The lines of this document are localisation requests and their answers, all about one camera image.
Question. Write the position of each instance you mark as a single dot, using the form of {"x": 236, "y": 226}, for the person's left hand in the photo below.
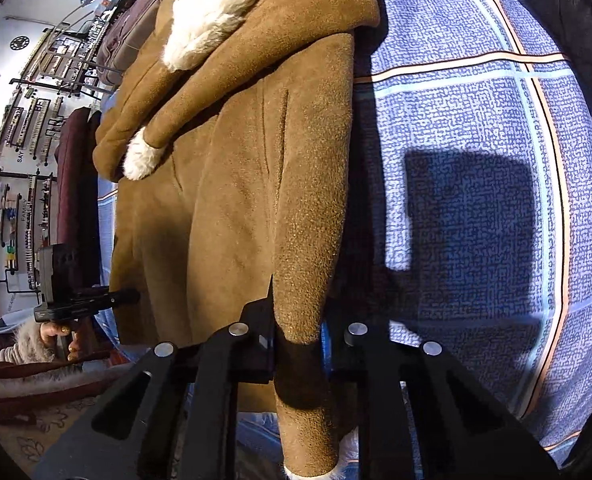
{"x": 62, "y": 340}

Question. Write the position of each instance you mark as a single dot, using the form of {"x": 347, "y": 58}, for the blue plaid bed sheet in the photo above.
{"x": 451, "y": 110}

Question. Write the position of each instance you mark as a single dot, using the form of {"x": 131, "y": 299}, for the brown suede fur-lined coat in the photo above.
{"x": 236, "y": 185}

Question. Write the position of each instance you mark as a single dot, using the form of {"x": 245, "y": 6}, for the display racks with hardware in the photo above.
{"x": 26, "y": 160}

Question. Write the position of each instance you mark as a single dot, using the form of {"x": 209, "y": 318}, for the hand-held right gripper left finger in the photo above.
{"x": 256, "y": 345}

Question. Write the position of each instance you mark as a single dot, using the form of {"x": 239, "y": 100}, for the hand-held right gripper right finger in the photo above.
{"x": 338, "y": 355}

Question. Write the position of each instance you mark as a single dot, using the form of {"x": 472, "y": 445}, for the person's maroon fur-trimmed coat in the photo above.
{"x": 41, "y": 385}

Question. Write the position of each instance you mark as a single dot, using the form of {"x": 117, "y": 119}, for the person's left forearm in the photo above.
{"x": 11, "y": 352}

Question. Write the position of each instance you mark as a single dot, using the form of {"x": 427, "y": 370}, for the black round wall ornament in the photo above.
{"x": 20, "y": 42}

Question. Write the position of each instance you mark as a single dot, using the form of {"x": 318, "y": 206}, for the white floor lamp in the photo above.
{"x": 83, "y": 7}

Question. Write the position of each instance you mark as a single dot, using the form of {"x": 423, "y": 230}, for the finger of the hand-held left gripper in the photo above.
{"x": 123, "y": 297}

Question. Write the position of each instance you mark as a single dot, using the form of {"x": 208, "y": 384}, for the person's floral trousers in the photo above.
{"x": 41, "y": 435}

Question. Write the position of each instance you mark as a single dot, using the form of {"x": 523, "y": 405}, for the maroon quilted jacket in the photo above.
{"x": 76, "y": 175}

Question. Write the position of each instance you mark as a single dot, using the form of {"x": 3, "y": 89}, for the dark puffer jacket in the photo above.
{"x": 568, "y": 5}

